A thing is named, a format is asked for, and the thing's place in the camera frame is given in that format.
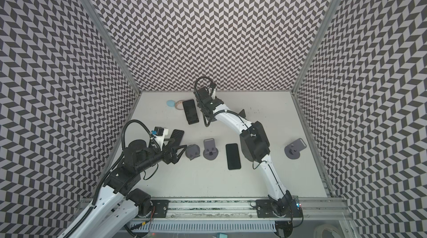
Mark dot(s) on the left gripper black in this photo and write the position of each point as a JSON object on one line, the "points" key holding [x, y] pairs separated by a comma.
{"points": [[174, 158]]}

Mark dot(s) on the grey stand front left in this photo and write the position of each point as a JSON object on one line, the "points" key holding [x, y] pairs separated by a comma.
{"points": [[192, 152]]}

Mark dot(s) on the black phone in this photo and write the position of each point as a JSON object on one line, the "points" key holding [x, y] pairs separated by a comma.
{"points": [[176, 138], [233, 156], [190, 111]]}

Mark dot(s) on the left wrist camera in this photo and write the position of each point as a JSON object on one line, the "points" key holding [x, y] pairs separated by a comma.
{"points": [[158, 136]]}

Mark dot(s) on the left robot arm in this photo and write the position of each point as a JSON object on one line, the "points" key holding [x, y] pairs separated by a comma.
{"points": [[117, 201]]}

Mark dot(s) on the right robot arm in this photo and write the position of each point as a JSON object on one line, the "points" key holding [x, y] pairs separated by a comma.
{"points": [[255, 147]]}

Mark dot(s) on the grey round stand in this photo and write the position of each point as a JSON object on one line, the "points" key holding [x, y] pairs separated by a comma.
{"points": [[210, 151], [293, 150]]}

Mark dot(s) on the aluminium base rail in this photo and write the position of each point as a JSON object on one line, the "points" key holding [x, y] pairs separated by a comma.
{"points": [[311, 208]]}

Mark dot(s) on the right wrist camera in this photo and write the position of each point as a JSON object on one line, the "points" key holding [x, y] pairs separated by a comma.
{"points": [[206, 93]]}

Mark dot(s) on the black square phone stand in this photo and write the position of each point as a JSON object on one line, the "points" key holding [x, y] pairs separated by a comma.
{"points": [[242, 113]]}

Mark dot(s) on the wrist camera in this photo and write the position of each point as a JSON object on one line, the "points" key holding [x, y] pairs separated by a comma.
{"points": [[158, 136], [206, 93]]}

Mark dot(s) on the light blue round disc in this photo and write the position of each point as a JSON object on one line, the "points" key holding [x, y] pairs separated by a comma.
{"points": [[171, 103]]}

